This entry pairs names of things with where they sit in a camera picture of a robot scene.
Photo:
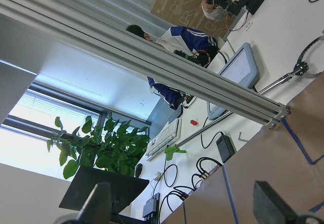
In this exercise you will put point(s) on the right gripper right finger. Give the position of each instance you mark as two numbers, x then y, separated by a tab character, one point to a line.
269	207

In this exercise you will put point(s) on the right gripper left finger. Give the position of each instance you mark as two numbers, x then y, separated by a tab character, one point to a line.
98	206

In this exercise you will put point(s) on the black monitor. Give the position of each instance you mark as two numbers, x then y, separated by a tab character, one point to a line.
120	190

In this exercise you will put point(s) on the green potted plant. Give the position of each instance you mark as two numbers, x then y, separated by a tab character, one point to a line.
112	147

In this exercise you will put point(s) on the black power adapter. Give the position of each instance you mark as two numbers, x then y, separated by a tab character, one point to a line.
225	147

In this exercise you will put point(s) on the green plastic clamp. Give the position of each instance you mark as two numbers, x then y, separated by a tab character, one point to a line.
169	151

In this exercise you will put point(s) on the white keyboard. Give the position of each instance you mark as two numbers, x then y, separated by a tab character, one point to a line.
170	134

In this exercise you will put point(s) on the seated person blue jacket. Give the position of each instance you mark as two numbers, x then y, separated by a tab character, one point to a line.
192	44

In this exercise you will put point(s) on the cardboard box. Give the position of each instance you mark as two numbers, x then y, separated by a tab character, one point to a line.
190	14

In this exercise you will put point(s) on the aluminium frame post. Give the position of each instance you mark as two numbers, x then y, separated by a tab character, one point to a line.
66	24

